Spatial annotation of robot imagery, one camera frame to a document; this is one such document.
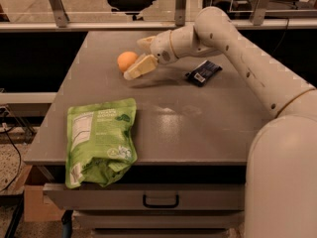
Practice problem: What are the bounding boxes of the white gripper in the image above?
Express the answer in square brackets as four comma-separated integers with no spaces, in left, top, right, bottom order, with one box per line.
[124,30,177,80]

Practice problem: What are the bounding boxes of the orange fruit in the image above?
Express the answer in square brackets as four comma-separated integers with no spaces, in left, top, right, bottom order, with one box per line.
[117,52,138,72]

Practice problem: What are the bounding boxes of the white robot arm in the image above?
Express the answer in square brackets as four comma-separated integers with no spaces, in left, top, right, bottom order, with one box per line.
[137,7,317,238]

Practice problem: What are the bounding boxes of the green rice chip bag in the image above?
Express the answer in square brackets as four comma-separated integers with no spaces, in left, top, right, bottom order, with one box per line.
[65,98,138,188]

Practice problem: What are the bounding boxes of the dark blue snack packet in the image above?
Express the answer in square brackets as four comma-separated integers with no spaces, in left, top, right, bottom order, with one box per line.
[185,60,222,87]

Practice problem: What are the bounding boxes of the grey top drawer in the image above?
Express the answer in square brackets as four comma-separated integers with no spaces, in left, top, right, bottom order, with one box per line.
[44,183,244,210]

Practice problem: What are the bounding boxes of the grey drawer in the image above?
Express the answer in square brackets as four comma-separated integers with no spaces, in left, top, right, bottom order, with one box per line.
[44,183,244,210]
[73,210,244,229]

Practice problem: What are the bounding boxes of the grey lower drawer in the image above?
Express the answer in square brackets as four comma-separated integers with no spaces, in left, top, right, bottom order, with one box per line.
[73,210,244,229]

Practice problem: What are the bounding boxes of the cardboard box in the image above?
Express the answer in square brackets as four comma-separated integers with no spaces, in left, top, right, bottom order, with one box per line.
[24,166,64,222]

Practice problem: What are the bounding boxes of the metal railing frame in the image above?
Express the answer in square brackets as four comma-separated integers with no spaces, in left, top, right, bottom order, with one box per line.
[0,0,316,31]

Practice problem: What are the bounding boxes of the black drawer handle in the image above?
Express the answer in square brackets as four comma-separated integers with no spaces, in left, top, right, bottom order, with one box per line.
[142,194,179,209]

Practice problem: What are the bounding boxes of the black floor cable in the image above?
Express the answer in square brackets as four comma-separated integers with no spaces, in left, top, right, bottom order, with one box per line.
[0,106,23,193]

